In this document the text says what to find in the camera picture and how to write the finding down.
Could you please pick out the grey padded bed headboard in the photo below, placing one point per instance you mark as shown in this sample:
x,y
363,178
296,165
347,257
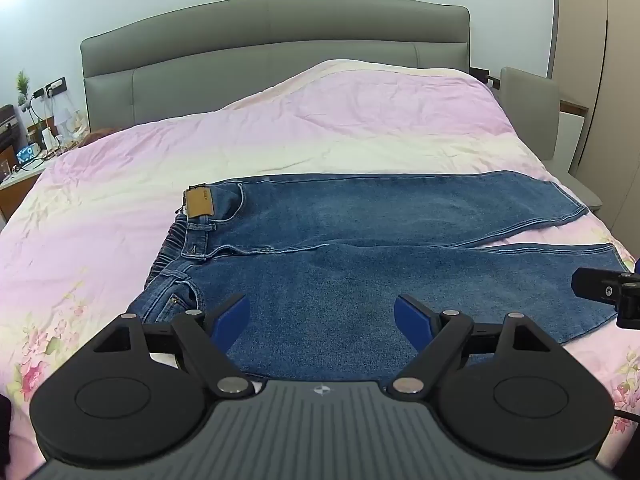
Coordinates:
x,y
260,55

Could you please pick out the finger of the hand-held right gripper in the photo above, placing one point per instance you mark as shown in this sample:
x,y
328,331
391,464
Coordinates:
x,y
597,287

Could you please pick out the blue denim pants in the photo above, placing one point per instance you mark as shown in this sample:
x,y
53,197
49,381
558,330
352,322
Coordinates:
x,y
350,280

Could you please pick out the beige wardrobe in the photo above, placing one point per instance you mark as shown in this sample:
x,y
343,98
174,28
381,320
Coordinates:
x,y
600,60

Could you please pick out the wooden bedside table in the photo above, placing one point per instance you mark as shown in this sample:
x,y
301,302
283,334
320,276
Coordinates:
x,y
15,185

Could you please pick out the grey upholstered chair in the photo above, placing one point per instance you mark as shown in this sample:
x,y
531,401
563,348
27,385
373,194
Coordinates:
x,y
530,115

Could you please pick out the pink floral blanket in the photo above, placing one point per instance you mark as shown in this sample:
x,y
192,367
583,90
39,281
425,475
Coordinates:
x,y
350,125

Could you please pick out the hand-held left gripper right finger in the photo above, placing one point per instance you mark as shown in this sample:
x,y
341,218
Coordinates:
x,y
411,321

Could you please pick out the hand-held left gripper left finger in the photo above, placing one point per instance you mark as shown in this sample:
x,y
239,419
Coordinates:
x,y
234,321

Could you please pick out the small green potted plant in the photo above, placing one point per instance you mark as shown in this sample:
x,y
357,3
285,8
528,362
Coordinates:
x,y
22,87

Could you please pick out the black wall socket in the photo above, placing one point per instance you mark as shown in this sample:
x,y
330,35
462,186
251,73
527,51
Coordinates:
x,y
55,86

